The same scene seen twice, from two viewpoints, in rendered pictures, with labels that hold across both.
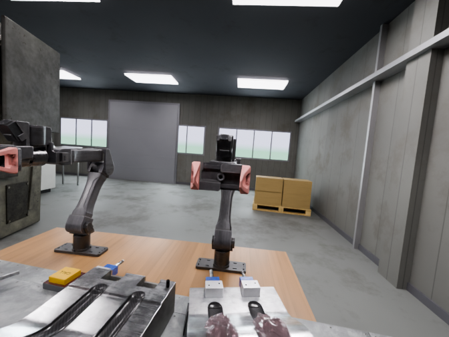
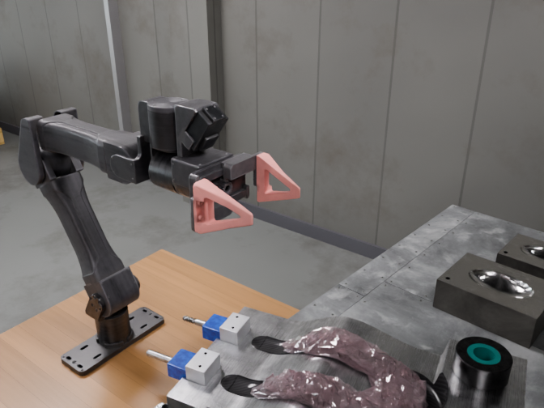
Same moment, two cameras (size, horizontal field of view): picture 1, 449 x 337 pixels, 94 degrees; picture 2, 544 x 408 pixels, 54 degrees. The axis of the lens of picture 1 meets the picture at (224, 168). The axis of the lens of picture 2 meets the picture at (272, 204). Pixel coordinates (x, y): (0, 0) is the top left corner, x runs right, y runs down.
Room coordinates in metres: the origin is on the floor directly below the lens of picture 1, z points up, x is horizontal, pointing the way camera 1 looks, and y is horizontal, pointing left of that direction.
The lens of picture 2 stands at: (0.12, 0.51, 1.48)
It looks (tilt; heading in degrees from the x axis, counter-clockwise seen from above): 25 degrees down; 303
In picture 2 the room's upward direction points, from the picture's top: straight up
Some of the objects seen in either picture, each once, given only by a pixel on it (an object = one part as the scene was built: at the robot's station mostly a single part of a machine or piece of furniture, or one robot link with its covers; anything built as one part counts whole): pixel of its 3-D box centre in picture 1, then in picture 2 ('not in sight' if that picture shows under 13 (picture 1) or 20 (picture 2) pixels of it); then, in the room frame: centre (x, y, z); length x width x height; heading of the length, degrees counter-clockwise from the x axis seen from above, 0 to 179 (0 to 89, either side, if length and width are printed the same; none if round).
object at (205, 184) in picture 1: (204, 177); (229, 205); (0.48, 0.05, 1.20); 0.09 x 0.07 x 0.07; 176
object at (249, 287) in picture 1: (246, 282); (213, 327); (0.64, -0.10, 0.86); 0.13 x 0.05 x 0.05; 7
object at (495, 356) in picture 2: not in sight; (482, 363); (0.19, -0.18, 0.93); 0.08 x 0.08 x 0.04
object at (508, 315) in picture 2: not in sight; (495, 296); (0.22, -0.51, 0.84); 0.20 x 0.15 x 0.07; 170
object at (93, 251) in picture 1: (81, 241); not in sight; (0.87, 0.58, 0.84); 0.20 x 0.07 x 0.08; 86
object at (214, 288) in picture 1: (212, 283); (179, 363); (0.62, 0.01, 0.86); 0.13 x 0.05 x 0.05; 7
